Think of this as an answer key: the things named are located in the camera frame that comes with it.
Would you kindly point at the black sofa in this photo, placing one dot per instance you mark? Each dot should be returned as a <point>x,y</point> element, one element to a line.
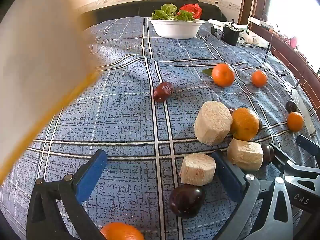
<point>120,11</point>

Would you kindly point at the orange tangerine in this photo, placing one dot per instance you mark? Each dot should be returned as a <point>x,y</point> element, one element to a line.
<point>295,121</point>
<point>244,124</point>
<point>259,78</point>
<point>122,231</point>

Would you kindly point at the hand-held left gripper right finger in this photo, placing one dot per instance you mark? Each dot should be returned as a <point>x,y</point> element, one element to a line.
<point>225,172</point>

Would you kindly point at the dried red date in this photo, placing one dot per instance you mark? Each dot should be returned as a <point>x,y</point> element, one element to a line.
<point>163,91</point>

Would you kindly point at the red plastic bag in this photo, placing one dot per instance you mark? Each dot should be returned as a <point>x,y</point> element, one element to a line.
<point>192,8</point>

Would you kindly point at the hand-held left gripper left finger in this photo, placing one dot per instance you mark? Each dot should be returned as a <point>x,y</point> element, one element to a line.
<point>92,172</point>

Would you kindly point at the brown wooden window frame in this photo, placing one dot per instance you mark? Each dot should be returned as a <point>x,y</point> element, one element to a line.
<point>250,0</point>

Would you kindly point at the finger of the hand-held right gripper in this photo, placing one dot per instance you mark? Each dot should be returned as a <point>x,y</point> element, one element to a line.
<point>302,168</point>
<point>308,145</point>

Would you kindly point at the large peeled sugarcane piece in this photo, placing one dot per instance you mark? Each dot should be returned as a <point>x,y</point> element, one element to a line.
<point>213,123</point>

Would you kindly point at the tangerine with green leaf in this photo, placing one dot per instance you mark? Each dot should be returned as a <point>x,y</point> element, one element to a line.
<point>223,75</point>

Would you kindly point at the white bowl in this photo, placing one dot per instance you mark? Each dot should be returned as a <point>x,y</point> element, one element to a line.
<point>175,30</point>

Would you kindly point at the white crumpled cloth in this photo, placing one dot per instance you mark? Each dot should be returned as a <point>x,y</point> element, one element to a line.
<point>252,39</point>

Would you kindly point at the small black box device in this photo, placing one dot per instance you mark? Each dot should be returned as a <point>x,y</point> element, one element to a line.
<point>231,35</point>

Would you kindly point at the green lettuce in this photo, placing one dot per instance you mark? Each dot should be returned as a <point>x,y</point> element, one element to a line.
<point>165,11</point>

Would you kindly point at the white tray with yellow rim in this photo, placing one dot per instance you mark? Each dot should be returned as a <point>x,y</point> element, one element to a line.
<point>37,67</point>

